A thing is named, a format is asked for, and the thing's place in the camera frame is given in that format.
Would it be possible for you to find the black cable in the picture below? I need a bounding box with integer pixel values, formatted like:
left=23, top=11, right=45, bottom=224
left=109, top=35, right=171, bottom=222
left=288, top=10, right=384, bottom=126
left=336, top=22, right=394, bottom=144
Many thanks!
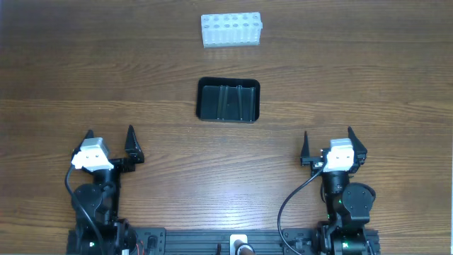
left=277, top=161, right=328, bottom=249
left=64, top=164, right=104, bottom=255

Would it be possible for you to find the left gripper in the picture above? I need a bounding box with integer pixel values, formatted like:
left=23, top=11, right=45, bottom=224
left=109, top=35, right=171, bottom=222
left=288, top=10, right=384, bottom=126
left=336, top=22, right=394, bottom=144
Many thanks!
left=82, top=124, right=145, bottom=174

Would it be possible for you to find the clear test tube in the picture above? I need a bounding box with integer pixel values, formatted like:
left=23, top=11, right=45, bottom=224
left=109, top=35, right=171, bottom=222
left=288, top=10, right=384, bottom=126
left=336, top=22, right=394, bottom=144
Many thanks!
left=248, top=86, right=257, bottom=120
left=236, top=84, right=246, bottom=120
left=217, top=84, right=229, bottom=120

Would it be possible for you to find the mounting rail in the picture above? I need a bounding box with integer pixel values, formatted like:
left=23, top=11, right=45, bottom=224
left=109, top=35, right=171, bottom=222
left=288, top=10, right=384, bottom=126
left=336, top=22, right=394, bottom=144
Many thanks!
left=67, top=226, right=382, bottom=255

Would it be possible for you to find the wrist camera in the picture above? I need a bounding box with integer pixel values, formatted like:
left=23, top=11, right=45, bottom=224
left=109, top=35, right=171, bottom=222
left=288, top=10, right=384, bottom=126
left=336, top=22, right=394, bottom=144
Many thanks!
left=71, top=137, right=115, bottom=174
left=323, top=137, right=355, bottom=174

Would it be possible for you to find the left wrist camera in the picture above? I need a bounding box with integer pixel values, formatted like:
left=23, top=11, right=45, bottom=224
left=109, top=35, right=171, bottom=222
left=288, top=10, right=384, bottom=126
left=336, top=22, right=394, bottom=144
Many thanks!
left=71, top=137, right=115, bottom=174

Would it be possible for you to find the black tray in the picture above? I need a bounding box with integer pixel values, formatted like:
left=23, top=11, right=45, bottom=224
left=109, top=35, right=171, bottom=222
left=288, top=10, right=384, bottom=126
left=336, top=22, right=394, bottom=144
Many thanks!
left=195, top=76, right=261, bottom=124

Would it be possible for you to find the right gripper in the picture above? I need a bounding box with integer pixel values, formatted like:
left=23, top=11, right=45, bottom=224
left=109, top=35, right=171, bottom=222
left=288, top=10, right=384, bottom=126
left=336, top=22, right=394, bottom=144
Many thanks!
left=300, top=126, right=368, bottom=177

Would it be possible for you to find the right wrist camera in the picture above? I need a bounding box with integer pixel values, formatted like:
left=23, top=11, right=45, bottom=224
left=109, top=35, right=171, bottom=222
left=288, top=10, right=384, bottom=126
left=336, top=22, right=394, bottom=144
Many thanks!
left=323, top=137, right=355, bottom=174

